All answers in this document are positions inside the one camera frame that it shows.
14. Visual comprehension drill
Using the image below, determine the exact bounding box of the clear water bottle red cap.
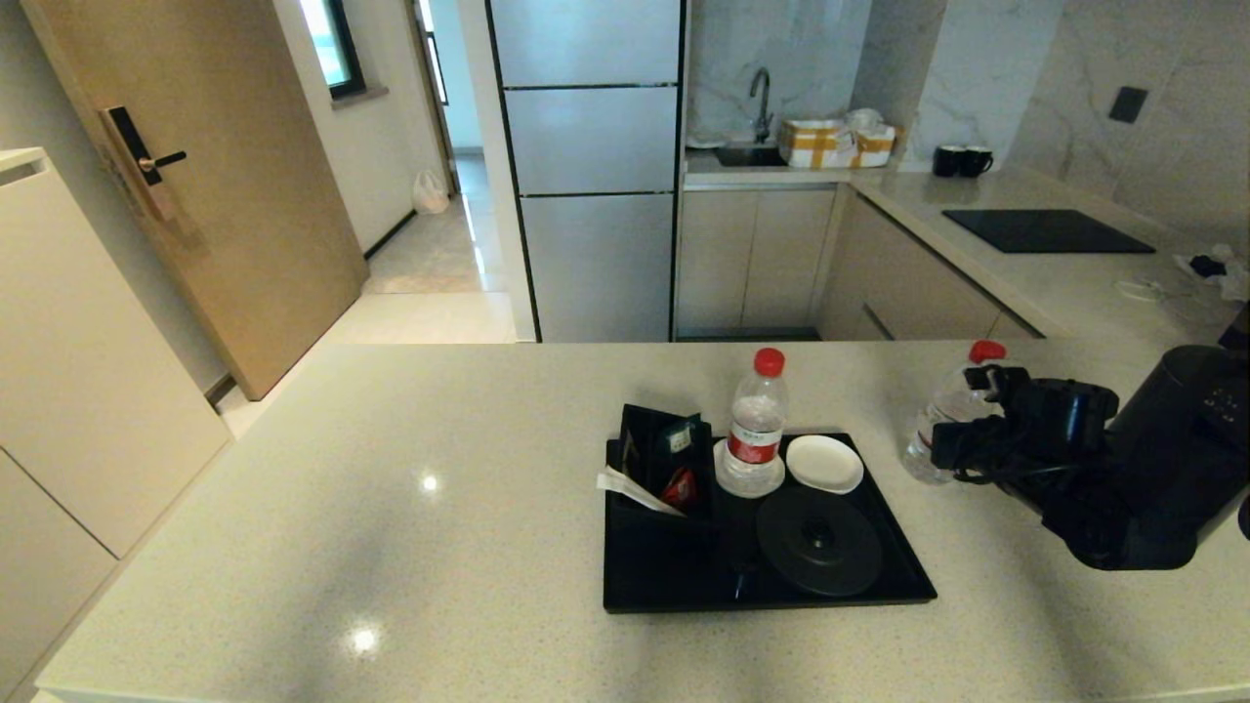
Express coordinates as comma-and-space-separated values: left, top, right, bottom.
900, 340, 1009, 486
720, 348, 788, 494

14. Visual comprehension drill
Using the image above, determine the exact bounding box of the black round kettle base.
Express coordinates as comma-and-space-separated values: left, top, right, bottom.
757, 485, 885, 598

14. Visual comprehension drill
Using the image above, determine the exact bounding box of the green tea packet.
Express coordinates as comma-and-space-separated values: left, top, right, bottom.
656, 415, 702, 455

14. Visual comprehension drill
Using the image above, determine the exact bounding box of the beige counter base cabinet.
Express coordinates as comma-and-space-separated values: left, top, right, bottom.
818, 189, 1044, 341

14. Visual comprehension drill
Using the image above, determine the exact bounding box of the round white coaster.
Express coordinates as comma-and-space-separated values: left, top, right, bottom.
786, 434, 865, 495
713, 437, 787, 500

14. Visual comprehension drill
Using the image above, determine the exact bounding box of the black induction cooktop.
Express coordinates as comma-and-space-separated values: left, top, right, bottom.
943, 208, 1158, 255

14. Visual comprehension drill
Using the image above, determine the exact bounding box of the white crumpled cloth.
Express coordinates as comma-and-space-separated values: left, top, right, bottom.
1174, 241, 1250, 302

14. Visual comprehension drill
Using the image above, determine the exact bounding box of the beige sink base cabinet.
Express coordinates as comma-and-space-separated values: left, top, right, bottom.
676, 185, 843, 341

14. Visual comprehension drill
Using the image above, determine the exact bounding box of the cardboard box yellow tape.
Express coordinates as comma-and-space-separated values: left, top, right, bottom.
778, 107, 897, 170

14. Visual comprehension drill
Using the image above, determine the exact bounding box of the black organizer box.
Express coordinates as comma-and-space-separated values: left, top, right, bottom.
618, 403, 721, 533

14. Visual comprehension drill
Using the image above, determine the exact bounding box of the black rectangular tray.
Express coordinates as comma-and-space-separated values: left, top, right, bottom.
603, 433, 938, 614

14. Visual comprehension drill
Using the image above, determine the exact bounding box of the steel sink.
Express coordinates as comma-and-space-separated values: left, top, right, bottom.
713, 144, 790, 168

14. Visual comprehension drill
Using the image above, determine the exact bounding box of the dark kitchen faucet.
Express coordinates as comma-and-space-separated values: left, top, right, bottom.
749, 66, 775, 144

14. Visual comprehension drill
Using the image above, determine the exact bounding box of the silver refrigerator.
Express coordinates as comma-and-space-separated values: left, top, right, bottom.
486, 0, 685, 343

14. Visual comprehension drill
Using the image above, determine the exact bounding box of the white plastic bag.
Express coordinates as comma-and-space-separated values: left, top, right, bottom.
412, 170, 452, 215

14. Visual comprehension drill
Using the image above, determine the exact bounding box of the dark framed window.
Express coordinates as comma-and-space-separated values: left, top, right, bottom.
298, 0, 370, 103

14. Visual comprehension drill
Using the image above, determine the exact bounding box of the wooden door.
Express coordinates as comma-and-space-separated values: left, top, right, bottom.
21, 0, 370, 401

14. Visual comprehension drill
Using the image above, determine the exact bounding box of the white tall cabinet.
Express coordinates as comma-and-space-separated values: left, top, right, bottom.
0, 147, 235, 703

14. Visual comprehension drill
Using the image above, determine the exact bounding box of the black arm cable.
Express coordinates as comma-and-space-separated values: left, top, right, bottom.
937, 444, 1051, 486

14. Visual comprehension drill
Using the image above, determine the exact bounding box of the black door lock handle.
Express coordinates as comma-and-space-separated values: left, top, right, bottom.
100, 104, 188, 223

